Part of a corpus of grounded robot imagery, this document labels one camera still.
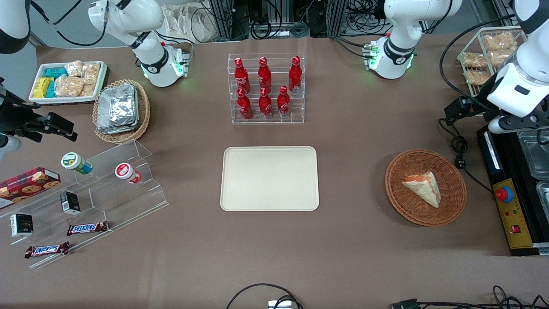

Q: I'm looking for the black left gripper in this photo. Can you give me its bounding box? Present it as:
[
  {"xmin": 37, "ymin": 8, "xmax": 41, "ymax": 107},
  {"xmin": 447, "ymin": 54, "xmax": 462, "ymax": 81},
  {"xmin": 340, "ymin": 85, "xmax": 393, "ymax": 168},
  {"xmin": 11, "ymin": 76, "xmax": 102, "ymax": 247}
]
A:
[{"xmin": 444, "ymin": 97, "xmax": 501, "ymax": 126}]

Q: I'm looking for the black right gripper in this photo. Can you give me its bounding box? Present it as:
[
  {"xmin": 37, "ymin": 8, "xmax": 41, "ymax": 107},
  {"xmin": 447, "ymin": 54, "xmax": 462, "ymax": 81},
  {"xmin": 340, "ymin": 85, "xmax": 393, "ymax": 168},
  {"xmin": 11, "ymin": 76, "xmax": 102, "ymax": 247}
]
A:
[{"xmin": 0, "ymin": 77, "xmax": 78, "ymax": 143}]

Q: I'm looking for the triangular sandwich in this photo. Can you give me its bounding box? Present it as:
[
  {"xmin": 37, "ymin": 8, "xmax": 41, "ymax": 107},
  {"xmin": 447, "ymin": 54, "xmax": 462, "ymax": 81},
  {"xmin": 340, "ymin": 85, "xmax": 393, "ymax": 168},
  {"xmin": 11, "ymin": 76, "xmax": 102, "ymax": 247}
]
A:
[{"xmin": 402, "ymin": 171, "xmax": 441, "ymax": 209}]

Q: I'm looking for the white rectangular snack tray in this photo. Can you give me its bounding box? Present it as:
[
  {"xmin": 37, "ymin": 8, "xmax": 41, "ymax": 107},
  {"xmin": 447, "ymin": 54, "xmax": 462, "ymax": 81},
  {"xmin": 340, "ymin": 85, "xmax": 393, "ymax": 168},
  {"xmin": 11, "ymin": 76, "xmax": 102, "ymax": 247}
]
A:
[{"xmin": 29, "ymin": 61, "xmax": 108, "ymax": 105}]

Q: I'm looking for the oval light wicker basket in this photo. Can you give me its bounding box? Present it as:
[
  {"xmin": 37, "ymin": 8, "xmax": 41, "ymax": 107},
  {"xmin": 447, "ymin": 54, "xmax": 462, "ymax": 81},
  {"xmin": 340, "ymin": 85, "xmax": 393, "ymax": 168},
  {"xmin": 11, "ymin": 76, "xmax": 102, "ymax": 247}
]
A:
[{"xmin": 92, "ymin": 79, "xmax": 151, "ymax": 144}]

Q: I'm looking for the round brown wicker basket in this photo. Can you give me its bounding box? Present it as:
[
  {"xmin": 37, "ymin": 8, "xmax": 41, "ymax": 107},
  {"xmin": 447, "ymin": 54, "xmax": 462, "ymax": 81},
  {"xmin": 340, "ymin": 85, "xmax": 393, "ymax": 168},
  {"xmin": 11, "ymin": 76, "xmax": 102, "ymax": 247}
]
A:
[{"xmin": 385, "ymin": 149, "xmax": 467, "ymax": 227}]

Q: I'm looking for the beige plastic tray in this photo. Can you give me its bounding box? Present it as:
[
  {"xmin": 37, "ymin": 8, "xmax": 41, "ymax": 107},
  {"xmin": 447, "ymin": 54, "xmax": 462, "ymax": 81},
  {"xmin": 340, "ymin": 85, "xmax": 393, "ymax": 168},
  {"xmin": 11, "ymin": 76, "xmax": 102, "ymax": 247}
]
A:
[{"xmin": 220, "ymin": 146, "xmax": 320, "ymax": 212}]

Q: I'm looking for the green lid yogurt cup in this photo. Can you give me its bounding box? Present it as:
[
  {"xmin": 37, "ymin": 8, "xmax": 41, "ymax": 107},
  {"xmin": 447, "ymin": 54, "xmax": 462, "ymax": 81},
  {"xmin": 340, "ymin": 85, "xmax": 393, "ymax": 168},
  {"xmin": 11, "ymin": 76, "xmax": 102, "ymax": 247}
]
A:
[{"xmin": 61, "ymin": 152, "xmax": 93, "ymax": 175}]

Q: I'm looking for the bagged fried snack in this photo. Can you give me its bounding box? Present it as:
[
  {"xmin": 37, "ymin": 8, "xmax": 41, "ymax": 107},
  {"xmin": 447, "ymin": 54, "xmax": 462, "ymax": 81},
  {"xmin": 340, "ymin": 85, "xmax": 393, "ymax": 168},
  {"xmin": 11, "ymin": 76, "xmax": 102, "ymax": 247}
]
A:
[
  {"xmin": 489, "ymin": 49, "xmax": 516, "ymax": 69},
  {"xmin": 462, "ymin": 52, "xmax": 487, "ymax": 68},
  {"xmin": 464, "ymin": 70, "xmax": 492, "ymax": 85},
  {"xmin": 483, "ymin": 32, "xmax": 516, "ymax": 52}
]

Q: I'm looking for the yellow snack pack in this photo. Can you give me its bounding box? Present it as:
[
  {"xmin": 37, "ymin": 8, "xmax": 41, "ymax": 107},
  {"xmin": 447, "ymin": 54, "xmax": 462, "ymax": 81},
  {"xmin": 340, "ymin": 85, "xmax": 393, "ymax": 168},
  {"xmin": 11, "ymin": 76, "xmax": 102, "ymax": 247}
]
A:
[{"xmin": 33, "ymin": 77, "xmax": 54, "ymax": 99}]

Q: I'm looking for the silver foil packs stack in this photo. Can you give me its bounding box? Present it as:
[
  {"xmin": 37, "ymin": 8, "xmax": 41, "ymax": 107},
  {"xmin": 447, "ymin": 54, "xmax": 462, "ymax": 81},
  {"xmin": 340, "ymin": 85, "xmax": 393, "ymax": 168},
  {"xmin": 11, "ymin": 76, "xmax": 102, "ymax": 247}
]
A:
[{"xmin": 97, "ymin": 83, "xmax": 140, "ymax": 135}]

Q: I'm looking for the red tartan cookie box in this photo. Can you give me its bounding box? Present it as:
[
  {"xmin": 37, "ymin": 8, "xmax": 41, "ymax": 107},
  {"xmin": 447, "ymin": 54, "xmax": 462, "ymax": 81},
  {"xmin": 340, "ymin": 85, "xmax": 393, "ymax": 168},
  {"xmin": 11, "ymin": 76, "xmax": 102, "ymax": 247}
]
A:
[{"xmin": 0, "ymin": 167, "xmax": 61, "ymax": 210}]

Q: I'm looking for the small black box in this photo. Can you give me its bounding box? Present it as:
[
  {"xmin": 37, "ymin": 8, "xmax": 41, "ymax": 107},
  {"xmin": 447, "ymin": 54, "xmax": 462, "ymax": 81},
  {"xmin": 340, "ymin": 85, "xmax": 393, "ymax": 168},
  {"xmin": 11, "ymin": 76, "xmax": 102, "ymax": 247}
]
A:
[
  {"xmin": 60, "ymin": 191, "xmax": 81, "ymax": 215},
  {"xmin": 10, "ymin": 213, "xmax": 34, "ymax": 237}
]

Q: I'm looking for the red lid yogurt cup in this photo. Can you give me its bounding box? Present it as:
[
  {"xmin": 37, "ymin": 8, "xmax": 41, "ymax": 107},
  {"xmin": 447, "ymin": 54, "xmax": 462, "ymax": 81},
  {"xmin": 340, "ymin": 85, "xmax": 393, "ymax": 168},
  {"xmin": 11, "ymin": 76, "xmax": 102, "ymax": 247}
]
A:
[{"xmin": 115, "ymin": 162, "xmax": 142, "ymax": 185}]

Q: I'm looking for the black food warmer appliance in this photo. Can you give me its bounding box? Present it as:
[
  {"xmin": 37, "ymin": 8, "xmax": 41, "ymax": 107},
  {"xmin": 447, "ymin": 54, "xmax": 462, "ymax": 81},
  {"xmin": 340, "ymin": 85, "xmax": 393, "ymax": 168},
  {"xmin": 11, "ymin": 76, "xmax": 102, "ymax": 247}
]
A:
[{"xmin": 476, "ymin": 118, "xmax": 549, "ymax": 257}]

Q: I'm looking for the steel food pan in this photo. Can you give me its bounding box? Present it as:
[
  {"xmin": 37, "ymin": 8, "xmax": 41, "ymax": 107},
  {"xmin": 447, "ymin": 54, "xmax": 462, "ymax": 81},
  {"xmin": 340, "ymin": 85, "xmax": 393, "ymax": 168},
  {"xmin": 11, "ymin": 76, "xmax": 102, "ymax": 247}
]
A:
[
  {"xmin": 536, "ymin": 180, "xmax": 549, "ymax": 224},
  {"xmin": 517, "ymin": 129, "xmax": 549, "ymax": 180}
]

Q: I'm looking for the clear acrylic stepped shelf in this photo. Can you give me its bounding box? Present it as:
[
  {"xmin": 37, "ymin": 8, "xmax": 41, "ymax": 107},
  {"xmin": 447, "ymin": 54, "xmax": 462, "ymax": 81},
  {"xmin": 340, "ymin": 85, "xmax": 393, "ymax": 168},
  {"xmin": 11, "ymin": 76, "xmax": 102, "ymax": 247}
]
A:
[{"xmin": 0, "ymin": 139, "xmax": 169, "ymax": 270}]

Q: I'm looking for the snickers chocolate bar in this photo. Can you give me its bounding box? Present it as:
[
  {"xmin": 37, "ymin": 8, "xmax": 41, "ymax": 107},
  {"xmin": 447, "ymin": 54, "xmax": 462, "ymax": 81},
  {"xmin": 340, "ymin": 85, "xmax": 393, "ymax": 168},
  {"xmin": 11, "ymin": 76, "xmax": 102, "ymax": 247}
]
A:
[
  {"xmin": 66, "ymin": 221, "xmax": 109, "ymax": 236},
  {"xmin": 24, "ymin": 242, "xmax": 70, "ymax": 259}
]

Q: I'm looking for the red cola bottle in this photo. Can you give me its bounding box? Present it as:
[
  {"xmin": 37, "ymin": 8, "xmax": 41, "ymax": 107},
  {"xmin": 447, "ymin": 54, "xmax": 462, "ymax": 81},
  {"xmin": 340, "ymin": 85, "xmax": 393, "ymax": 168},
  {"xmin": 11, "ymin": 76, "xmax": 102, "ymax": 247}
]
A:
[
  {"xmin": 234, "ymin": 58, "xmax": 251, "ymax": 93},
  {"xmin": 277, "ymin": 85, "xmax": 291, "ymax": 118},
  {"xmin": 237, "ymin": 88, "xmax": 253, "ymax": 120},
  {"xmin": 259, "ymin": 87, "xmax": 273, "ymax": 119},
  {"xmin": 288, "ymin": 56, "xmax": 302, "ymax": 93},
  {"xmin": 258, "ymin": 57, "xmax": 272, "ymax": 91}
]

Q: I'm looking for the beige canvas bag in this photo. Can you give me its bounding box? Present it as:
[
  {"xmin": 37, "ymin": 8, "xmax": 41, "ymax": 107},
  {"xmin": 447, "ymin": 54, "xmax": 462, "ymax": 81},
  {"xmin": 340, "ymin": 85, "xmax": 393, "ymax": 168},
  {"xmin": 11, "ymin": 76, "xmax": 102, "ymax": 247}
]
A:
[{"xmin": 162, "ymin": 3, "xmax": 216, "ymax": 43}]

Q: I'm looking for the clear acrylic bottle rack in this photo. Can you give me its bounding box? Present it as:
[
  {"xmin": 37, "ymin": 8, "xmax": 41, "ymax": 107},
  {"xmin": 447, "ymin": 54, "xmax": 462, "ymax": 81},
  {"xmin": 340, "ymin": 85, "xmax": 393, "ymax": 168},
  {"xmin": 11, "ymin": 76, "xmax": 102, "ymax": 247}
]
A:
[{"xmin": 228, "ymin": 53, "xmax": 305, "ymax": 125}]

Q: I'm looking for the black power cable with plug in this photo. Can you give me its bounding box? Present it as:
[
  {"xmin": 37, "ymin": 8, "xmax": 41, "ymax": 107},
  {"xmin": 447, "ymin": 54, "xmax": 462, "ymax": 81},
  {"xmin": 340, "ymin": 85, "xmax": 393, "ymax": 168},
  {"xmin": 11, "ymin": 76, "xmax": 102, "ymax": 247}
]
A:
[{"xmin": 437, "ymin": 118, "xmax": 494, "ymax": 194}]

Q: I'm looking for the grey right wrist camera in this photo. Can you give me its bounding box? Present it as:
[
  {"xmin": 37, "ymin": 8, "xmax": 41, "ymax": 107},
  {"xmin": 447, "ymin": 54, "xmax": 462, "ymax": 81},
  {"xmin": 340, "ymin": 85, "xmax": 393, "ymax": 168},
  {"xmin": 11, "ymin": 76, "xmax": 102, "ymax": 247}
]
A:
[{"xmin": 0, "ymin": 134, "xmax": 21, "ymax": 161}]

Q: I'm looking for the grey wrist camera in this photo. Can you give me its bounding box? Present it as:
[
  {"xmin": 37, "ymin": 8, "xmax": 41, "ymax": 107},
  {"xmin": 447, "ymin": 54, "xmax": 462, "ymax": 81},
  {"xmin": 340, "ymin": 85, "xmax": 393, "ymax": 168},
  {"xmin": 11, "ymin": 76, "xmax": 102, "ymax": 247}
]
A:
[
  {"xmin": 0, "ymin": 134, "xmax": 21, "ymax": 161},
  {"xmin": 488, "ymin": 114, "xmax": 549, "ymax": 134}
]

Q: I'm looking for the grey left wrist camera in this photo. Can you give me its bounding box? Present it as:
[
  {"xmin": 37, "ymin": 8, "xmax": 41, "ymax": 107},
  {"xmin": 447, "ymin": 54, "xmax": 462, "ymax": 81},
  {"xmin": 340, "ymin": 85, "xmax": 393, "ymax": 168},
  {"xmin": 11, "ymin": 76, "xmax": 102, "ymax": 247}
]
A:
[{"xmin": 488, "ymin": 114, "xmax": 549, "ymax": 134}]

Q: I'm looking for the white wire rack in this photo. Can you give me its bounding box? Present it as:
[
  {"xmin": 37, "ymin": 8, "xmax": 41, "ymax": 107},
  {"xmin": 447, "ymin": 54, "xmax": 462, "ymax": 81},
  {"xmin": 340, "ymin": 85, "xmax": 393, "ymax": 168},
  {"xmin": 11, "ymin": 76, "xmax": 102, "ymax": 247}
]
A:
[{"xmin": 457, "ymin": 26, "xmax": 530, "ymax": 97}]

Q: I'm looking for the black looped cable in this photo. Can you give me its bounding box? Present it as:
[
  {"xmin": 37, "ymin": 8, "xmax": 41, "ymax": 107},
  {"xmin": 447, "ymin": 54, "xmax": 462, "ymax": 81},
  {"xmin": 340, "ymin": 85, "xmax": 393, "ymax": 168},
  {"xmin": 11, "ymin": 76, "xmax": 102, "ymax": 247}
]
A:
[{"xmin": 226, "ymin": 283, "xmax": 303, "ymax": 309}]

